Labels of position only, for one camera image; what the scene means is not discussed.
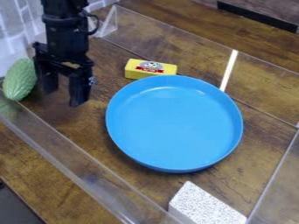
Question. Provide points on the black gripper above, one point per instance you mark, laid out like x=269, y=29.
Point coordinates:
x=63, y=52

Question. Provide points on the green bumpy gourd toy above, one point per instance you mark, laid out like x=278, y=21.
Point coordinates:
x=19, y=80

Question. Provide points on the blue round tray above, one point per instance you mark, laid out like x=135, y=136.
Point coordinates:
x=174, y=123

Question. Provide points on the yellow rectangular block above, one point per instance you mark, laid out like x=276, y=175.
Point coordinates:
x=139, y=69

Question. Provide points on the white sheer curtain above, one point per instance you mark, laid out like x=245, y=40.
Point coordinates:
x=21, y=28

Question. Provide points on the white speckled foam block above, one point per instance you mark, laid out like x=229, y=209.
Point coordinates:
x=197, y=207

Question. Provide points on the clear acrylic enclosure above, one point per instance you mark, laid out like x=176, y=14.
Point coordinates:
x=61, y=161

